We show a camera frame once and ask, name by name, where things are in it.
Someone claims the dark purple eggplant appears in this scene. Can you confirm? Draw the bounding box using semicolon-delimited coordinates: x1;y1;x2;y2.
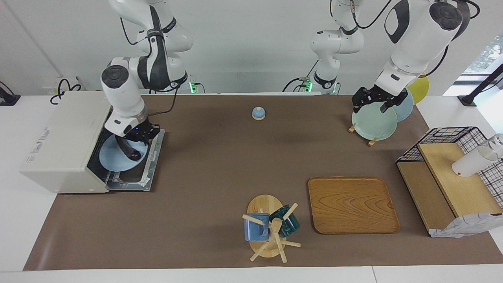
116;136;142;162

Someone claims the light blue plate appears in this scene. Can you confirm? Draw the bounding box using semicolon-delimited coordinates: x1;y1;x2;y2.
393;88;414;122
99;134;149;172

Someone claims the beige toaster oven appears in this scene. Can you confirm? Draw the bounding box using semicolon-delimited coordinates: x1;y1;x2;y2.
20;90;165;194

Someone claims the pale green plate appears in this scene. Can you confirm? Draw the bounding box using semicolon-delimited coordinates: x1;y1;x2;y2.
351;101;398;141

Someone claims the wooden dish rack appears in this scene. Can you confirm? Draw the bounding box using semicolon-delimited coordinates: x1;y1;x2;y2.
348;123;380;147

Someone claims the yellow plate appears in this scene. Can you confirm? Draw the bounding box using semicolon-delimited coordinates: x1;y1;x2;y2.
407;74;430;105

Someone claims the brown table mat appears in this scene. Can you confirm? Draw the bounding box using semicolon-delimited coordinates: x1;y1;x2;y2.
23;94;503;272

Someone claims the rectangular wooden tray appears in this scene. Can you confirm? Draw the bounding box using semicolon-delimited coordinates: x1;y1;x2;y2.
308;176;400;235

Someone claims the white power socket box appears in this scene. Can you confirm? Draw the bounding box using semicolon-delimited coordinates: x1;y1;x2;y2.
41;76;83;96

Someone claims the white cup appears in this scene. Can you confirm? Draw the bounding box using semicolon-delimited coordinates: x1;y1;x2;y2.
452;146;499;178

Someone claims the two-tier wooden shelf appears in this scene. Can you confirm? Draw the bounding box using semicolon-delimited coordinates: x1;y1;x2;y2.
396;142;503;236

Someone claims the clear glass cup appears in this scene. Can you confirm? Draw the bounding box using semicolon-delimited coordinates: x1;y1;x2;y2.
487;133;503;158

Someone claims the bright window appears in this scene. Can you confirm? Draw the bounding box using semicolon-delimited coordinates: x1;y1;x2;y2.
463;31;503;77

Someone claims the wooden mug tree stand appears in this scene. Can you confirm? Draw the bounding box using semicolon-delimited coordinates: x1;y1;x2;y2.
242;194;302;263

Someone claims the dark green mug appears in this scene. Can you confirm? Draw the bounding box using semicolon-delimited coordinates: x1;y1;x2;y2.
269;204;301;238

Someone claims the blue mug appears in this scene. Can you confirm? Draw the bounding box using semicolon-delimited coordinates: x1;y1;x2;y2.
244;213;271;242

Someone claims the grey patterned cloth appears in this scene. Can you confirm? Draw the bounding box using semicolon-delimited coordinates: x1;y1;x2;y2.
430;211;503;239

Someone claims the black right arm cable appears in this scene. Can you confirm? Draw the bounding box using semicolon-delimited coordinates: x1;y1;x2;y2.
120;16;179;118

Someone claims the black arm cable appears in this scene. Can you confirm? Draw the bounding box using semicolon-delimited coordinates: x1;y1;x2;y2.
330;0;481;77
120;16;179;118

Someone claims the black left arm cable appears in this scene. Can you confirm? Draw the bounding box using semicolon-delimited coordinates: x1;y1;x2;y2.
330;0;481;77

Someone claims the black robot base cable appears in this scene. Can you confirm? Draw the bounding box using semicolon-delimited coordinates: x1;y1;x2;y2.
282;59;319;93

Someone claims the black wire basket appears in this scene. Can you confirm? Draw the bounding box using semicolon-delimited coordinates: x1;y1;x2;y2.
396;127;503;209

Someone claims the black camera stand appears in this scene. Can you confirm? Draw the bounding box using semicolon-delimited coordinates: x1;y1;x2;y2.
458;63;503;107

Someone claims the black oven power cable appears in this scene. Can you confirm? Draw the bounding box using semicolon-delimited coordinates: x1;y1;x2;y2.
50;78;82;105

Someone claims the black clamp mount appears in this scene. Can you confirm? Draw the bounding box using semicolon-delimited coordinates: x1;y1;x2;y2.
0;81;21;107

